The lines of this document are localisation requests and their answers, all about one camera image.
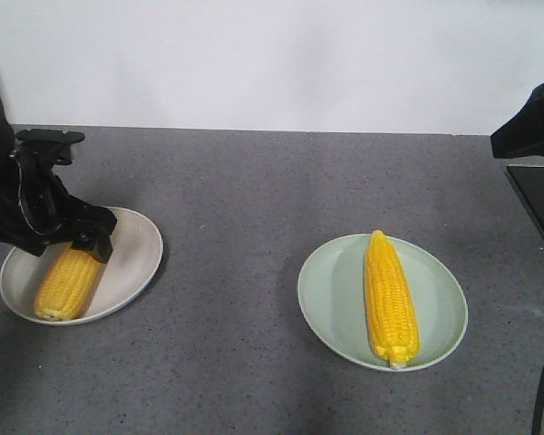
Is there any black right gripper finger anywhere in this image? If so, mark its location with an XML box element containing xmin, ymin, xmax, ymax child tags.
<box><xmin>491</xmin><ymin>83</ymin><xmax>544</xmax><ymax>159</ymax></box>

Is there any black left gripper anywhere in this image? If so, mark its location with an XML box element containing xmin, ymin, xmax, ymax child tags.
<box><xmin>0</xmin><ymin>129</ymin><xmax>117</xmax><ymax>264</ymax></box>

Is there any yellow corn cob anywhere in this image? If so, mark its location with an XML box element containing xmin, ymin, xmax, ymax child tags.
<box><xmin>34</xmin><ymin>244</ymin><xmax>102</xmax><ymax>322</ymax></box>
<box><xmin>364</xmin><ymin>230</ymin><xmax>420</xmax><ymax>370</ymax></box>

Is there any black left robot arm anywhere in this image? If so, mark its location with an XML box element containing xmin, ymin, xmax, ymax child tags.
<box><xmin>0</xmin><ymin>98</ymin><xmax>117</xmax><ymax>263</ymax></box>

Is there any beige round plate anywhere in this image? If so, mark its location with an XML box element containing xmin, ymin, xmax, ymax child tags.
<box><xmin>0</xmin><ymin>206</ymin><xmax>163</xmax><ymax>326</ymax></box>

